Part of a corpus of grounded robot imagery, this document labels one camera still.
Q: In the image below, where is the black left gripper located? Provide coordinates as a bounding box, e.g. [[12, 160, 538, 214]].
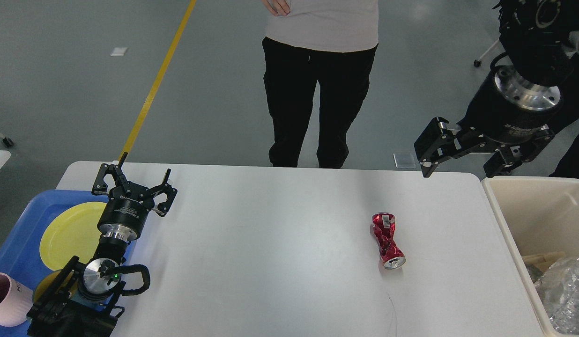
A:
[[91, 152, 178, 243]]

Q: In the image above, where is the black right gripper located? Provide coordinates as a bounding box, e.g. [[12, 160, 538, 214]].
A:
[[414, 66, 564, 178]]

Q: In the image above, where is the yellow plastic plate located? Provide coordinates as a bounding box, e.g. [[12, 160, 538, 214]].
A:
[[39, 201, 107, 271]]

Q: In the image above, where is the crushed red soda can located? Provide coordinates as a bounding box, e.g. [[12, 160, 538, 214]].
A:
[[371, 212, 407, 270]]

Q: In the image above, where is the brown paper bag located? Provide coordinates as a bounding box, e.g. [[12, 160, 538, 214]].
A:
[[521, 251, 567, 272]]

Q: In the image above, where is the pink ribbed mug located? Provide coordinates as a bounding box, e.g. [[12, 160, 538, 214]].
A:
[[0, 272, 33, 328]]

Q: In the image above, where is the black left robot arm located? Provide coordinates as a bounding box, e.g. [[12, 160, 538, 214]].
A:
[[27, 152, 178, 337]]

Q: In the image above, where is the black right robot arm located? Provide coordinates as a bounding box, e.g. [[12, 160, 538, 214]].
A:
[[414, 0, 579, 177]]

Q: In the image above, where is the floor outlet cover left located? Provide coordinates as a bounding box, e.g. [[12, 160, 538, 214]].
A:
[[393, 152, 418, 170]]

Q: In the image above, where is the beige plastic bin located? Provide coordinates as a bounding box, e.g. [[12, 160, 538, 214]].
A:
[[482, 176, 579, 337]]

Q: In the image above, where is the white office chair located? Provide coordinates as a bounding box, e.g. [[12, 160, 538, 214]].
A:
[[473, 39, 501, 67]]

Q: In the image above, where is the blue plastic tray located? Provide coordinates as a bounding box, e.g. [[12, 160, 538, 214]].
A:
[[0, 190, 145, 337]]

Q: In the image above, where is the chair caster at left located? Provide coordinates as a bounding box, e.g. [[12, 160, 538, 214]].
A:
[[0, 132, 14, 148]]

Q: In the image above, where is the person in grey shirt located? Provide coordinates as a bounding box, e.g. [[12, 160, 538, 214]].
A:
[[261, 0, 379, 169]]

